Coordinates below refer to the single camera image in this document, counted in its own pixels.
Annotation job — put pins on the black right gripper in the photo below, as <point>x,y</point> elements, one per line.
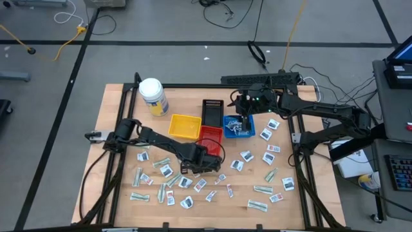
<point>260,100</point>

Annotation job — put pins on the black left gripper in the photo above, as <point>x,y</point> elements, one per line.
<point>199,156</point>

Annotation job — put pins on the green-striped bandage packet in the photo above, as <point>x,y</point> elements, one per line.
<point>174,179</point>
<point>137,176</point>
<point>139,197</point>
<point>262,189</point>
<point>271,175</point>
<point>161,162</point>
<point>161,192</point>
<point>257,205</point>
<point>143,147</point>

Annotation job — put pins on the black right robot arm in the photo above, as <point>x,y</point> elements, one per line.
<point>322,109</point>

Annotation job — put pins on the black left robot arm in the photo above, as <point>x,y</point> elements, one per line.
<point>161,140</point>

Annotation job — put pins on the blue plastic basket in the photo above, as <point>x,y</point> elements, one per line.
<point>227,135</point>

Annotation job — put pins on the black plastic basket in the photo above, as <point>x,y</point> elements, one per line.
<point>212,116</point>

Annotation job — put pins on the red plastic basket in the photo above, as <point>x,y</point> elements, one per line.
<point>210,135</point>

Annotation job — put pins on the yellow plastic basket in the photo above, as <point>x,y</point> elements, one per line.
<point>185,127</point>

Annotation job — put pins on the black power strip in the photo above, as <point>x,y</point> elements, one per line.
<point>257,79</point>

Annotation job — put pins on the silver right mounting plate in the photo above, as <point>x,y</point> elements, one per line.
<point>295,138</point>

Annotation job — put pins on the silver mounting plate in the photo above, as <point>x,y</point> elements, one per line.
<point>295,138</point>
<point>93,137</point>

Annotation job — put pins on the disinfecting wipes canister white lid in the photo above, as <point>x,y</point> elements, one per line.
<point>151,90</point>

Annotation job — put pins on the silver left mounting plate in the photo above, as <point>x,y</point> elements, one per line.
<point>93,137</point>

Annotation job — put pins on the white box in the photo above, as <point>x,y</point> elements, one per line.
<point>351,164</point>

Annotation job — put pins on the lying wipes canister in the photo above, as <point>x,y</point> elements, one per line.
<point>370,181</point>

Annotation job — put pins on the black desktop device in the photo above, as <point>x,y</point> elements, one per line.
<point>399,77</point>

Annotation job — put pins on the desk caster wheel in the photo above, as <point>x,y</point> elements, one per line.
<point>376,218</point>

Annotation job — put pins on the black keyboard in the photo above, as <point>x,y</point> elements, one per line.
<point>400,172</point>

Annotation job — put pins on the small red item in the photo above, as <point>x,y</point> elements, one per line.
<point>409,126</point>

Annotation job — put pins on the grey keyboard desk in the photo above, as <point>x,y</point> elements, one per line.
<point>396,206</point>

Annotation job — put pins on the laptop with blue screen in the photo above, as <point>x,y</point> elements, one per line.
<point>404,51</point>

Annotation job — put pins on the grey box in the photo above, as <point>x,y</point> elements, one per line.
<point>104,3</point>

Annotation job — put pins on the black round floor puck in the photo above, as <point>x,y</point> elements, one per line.
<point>31,50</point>

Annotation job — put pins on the grey floor bar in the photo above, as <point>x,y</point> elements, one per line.
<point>14,76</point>

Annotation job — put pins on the grey furniture base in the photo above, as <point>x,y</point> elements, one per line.
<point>38,2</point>

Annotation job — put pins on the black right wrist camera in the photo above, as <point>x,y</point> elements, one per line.
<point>238,103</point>

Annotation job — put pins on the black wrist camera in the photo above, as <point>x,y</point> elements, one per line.
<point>215,164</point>
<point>238,103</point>

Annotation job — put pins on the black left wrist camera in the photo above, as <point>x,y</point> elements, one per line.
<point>215,164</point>

